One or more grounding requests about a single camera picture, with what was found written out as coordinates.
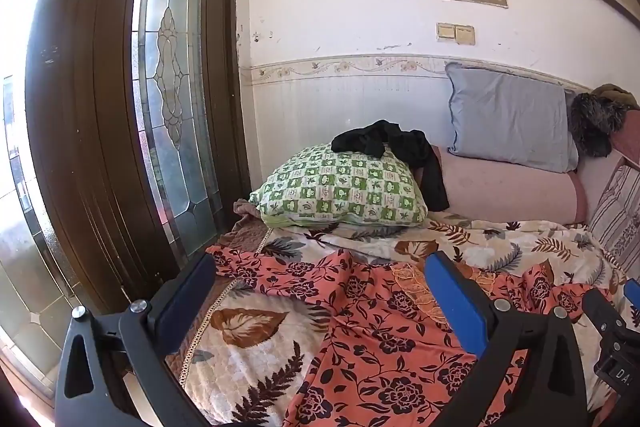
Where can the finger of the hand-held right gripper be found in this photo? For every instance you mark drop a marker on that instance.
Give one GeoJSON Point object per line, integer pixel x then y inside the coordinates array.
{"type": "Point", "coordinates": [634, 294]}
{"type": "Point", "coordinates": [601, 309]}

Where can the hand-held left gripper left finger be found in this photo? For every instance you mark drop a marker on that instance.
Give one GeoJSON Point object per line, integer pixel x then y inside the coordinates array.
{"type": "Point", "coordinates": [192, 293]}

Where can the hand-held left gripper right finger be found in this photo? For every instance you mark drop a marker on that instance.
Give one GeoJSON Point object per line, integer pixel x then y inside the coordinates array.
{"type": "Point", "coordinates": [456, 303]}

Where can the orange floral garment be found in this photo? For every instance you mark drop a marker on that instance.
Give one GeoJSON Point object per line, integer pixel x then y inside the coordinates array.
{"type": "Point", "coordinates": [380, 357]}

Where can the brown quilted bedspread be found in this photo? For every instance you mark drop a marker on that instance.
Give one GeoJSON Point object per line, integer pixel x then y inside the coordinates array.
{"type": "Point", "coordinates": [245, 229]}

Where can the striped floral pillow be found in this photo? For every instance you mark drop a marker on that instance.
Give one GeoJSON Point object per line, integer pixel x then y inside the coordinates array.
{"type": "Point", "coordinates": [620, 212]}

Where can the leaf print blanket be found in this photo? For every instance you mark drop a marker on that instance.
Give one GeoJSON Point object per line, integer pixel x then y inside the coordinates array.
{"type": "Point", "coordinates": [250, 357]}

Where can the pink bolster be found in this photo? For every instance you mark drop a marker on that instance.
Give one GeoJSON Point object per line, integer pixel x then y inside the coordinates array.
{"type": "Point", "coordinates": [500, 189]}

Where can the pink cushion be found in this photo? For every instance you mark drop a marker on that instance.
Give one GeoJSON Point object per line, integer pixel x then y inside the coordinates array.
{"type": "Point", "coordinates": [630, 132]}

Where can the green checked pillow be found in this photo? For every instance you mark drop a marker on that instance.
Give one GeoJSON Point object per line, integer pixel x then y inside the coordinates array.
{"type": "Point", "coordinates": [340, 187]}

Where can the black garment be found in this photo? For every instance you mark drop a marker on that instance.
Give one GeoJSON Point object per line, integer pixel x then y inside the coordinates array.
{"type": "Point", "coordinates": [400, 144]}

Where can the dark furry cushion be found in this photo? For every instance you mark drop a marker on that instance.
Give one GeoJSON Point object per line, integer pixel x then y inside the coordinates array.
{"type": "Point", "coordinates": [595, 127]}

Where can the blue-grey pillow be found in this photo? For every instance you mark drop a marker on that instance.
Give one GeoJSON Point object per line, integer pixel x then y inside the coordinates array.
{"type": "Point", "coordinates": [510, 122]}

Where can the olive brown cloth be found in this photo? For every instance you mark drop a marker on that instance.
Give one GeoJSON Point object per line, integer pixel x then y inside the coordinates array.
{"type": "Point", "coordinates": [617, 94]}

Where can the brown wooden stained-glass door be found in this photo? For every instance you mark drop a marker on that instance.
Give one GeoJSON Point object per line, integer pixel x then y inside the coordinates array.
{"type": "Point", "coordinates": [100, 107]}

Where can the beige light switch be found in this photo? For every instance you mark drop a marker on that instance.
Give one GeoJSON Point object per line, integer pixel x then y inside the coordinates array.
{"type": "Point", "coordinates": [455, 33]}

